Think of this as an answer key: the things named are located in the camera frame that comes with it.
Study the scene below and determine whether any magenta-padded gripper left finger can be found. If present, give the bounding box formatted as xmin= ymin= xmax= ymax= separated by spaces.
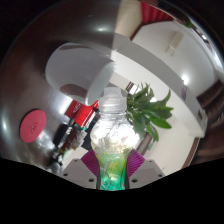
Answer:
xmin=60 ymin=148 xmax=100 ymax=191

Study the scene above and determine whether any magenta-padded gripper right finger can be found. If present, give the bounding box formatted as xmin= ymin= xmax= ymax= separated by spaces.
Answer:
xmin=126 ymin=148 xmax=167 ymax=191

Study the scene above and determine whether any clear bottle with green label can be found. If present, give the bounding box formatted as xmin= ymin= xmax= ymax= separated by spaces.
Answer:
xmin=89 ymin=86 xmax=141 ymax=192

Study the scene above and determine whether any dark tray with small jars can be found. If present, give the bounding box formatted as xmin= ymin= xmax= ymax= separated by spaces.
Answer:
xmin=64 ymin=126 xmax=89 ymax=153

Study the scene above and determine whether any small black box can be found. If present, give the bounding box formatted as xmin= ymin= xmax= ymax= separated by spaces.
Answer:
xmin=53 ymin=122 xmax=70 ymax=148

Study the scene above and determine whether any red plastic basket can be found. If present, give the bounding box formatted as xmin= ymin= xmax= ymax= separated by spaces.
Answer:
xmin=64 ymin=99 xmax=101 ymax=129

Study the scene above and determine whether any leafy plant in white pot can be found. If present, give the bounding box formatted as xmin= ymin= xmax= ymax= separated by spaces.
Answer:
xmin=125 ymin=82 xmax=175 ymax=157

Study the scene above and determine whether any flat round red coaster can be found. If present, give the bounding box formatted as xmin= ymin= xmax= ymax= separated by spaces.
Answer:
xmin=19 ymin=109 xmax=47 ymax=144

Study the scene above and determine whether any red carpeted staircase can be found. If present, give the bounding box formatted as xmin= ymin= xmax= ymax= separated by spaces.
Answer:
xmin=139 ymin=1 xmax=175 ymax=24

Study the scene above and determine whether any white wall box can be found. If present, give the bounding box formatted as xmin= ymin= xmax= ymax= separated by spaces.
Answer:
xmin=165 ymin=31 xmax=184 ymax=56

